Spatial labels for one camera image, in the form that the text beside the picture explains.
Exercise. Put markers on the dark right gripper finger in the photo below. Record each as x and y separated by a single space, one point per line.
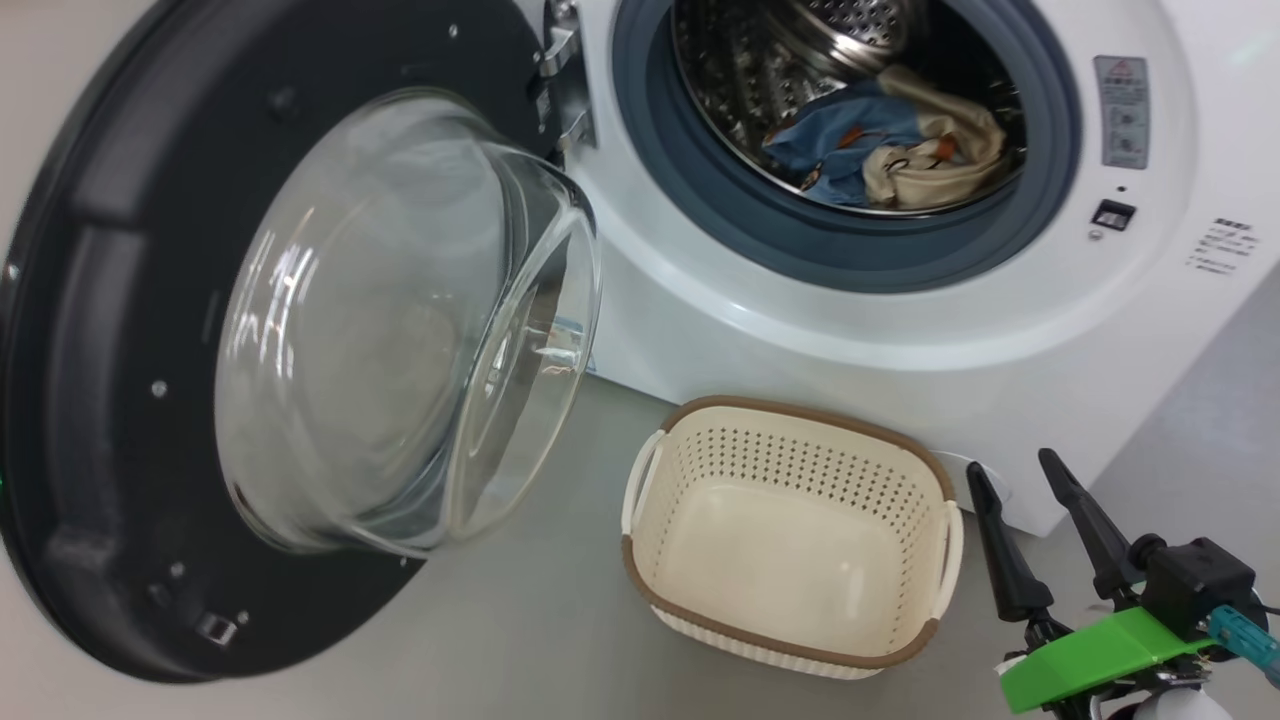
1095 530
1010 570

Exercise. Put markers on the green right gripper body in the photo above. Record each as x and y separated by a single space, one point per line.
1090 655

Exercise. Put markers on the cream cartoon print garment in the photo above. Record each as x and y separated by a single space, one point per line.
960 150

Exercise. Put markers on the blue cartoon print garment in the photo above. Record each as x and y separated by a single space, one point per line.
840 130

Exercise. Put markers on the black round glass washer door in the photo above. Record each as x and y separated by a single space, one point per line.
120 300

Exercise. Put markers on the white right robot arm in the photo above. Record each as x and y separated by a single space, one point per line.
1170 708

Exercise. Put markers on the cream perforated laundry basket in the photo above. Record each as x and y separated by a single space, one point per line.
780 560

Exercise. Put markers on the white front-load washing machine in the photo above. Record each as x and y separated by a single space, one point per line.
900 340

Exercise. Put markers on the black door latch slot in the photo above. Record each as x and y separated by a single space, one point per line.
1113 215

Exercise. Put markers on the grey rubber door gasket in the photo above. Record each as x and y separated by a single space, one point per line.
700 200

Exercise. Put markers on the metal door hinge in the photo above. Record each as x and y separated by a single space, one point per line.
560 60

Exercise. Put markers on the grey warning sticker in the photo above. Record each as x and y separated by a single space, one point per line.
1121 110

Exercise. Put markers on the steel perforated washer drum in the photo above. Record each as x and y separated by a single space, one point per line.
740 90

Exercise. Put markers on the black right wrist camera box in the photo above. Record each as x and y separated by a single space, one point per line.
1195 585

